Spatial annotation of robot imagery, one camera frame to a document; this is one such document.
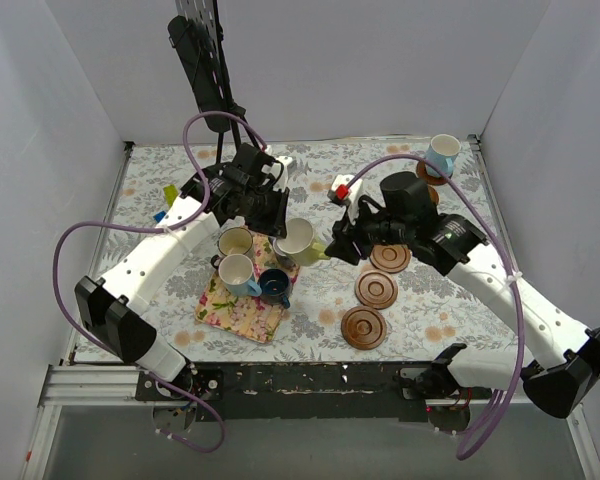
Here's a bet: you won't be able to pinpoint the small grey patterned cup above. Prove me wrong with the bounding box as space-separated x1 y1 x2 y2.
272 239 295 270

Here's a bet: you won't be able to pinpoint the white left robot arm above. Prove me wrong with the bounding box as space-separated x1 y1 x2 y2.
75 143 295 400

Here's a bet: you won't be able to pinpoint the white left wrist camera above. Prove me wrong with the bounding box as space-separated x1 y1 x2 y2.
263 156 297 191

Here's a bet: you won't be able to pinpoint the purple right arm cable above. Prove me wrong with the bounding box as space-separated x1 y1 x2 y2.
349 153 525 461

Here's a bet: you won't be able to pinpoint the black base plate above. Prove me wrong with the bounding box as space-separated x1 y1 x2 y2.
134 360 494 426

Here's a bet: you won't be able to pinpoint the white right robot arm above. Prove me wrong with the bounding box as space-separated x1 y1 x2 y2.
326 171 600 418

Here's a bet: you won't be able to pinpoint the colourful toy blocks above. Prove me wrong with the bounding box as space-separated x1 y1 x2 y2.
153 184 179 223

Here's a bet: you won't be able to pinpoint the black tripod stand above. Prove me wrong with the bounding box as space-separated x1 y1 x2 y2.
215 105 246 164

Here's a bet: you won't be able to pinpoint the floral table cloth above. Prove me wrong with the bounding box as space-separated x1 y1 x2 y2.
99 139 517 362

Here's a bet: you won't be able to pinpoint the floral serving tray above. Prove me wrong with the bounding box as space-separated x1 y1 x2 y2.
195 233 300 343

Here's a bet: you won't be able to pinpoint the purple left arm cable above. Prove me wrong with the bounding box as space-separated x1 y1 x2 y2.
53 112 271 454

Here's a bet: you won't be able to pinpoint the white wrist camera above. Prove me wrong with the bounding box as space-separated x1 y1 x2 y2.
327 174 364 223
263 156 297 191

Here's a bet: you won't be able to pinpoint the brown wooden coaster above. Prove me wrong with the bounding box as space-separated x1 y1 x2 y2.
355 270 398 310
416 160 448 186
341 306 387 350
428 186 439 205
369 245 411 274

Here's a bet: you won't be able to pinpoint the white mug green handle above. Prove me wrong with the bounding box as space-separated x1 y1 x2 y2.
277 218 330 267

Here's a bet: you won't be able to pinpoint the cream enamel mug dark rim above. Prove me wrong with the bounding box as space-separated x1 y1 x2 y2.
210 227 254 268

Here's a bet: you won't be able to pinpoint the white mug blue handle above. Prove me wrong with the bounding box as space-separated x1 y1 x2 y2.
218 254 262 297

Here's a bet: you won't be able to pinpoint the dark blue mug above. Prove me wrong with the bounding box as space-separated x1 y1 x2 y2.
258 268 292 309

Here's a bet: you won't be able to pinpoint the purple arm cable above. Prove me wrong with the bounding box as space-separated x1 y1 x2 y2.
349 153 525 461
53 112 271 454

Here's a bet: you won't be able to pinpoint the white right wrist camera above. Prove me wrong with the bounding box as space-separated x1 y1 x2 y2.
327 174 364 223

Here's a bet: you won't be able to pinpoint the white mug light blue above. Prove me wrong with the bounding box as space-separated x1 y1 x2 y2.
425 134 461 178

